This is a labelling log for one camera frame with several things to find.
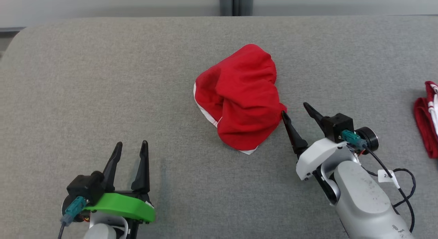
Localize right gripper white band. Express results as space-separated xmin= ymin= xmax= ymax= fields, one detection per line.
xmin=281 ymin=102 xmax=360 ymax=181

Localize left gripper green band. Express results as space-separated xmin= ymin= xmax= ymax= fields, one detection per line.
xmin=83 ymin=140 xmax=157 ymax=223

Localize red shorts with elastic waistband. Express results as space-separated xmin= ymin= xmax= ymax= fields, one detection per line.
xmin=193 ymin=43 xmax=287 ymax=155

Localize red shirt with white sleeves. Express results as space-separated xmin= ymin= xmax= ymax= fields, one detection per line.
xmin=413 ymin=80 xmax=438 ymax=159

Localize right arm cable teal plug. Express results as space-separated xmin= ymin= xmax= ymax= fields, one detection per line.
xmin=341 ymin=129 xmax=417 ymax=233

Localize arm cable teal plug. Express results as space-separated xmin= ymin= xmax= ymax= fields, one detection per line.
xmin=57 ymin=196 xmax=87 ymax=239
xmin=341 ymin=129 xmax=417 ymax=233

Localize left arm cable teal plug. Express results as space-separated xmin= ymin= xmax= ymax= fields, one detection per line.
xmin=57 ymin=196 xmax=87 ymax=239

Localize white cable label tag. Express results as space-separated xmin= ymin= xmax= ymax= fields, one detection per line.
xmin=377 ymin=169 xmax=400 ymax=189

